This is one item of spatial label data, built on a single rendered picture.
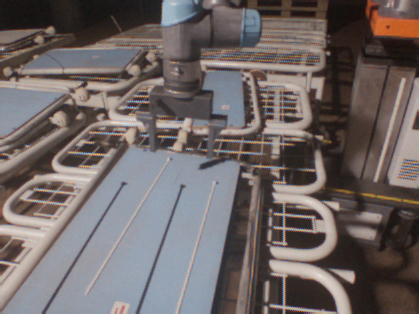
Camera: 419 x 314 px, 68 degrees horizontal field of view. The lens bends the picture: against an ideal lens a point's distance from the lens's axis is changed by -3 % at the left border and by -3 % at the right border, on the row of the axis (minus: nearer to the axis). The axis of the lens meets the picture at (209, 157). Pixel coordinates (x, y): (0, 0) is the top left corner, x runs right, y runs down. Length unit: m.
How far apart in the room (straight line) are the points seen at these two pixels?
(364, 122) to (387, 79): 0.17
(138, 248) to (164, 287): 0.11
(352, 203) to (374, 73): 0.48
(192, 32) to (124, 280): 0.47
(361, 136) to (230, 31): 0.82
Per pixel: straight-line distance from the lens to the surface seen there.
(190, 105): 0.67
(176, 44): 0.62
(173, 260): 0.65
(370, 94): 1.26
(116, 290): 0.62
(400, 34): 1.04
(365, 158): 1.39
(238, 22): 0.65
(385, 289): 1.41
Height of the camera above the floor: 1.04
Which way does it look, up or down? 31 degrees down
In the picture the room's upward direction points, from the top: 2 degrees counter-clockwise
